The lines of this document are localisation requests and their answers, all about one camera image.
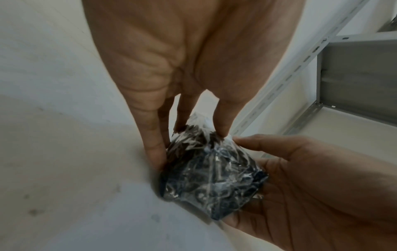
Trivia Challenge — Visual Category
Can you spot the clear bag of black parts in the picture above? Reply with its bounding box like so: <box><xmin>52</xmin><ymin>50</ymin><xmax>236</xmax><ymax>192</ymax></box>
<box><xmin>158</xmin><ymin>112</ymin><xmax>270</xmax><ymax>221</ymax></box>

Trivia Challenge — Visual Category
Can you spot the white metal shelf rack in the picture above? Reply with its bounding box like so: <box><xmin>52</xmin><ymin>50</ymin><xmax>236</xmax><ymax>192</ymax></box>
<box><xmin>231</xmin><ymin>0</ymin><xmax>397</xmax><ymax>137</ymax></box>

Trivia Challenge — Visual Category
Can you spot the person's left hand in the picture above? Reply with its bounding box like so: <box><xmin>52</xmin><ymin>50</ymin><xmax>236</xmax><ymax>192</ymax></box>
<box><xmin>81</xmin><ymin>0</ymin><xmax>307</xmax><ymax>170</ymax></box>

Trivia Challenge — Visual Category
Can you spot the person's right hand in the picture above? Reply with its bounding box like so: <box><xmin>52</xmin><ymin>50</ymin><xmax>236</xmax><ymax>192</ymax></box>
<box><xmin>222</xmin><ymin>134</ymin><xmax>397</xmax><ymax>251</ymax></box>

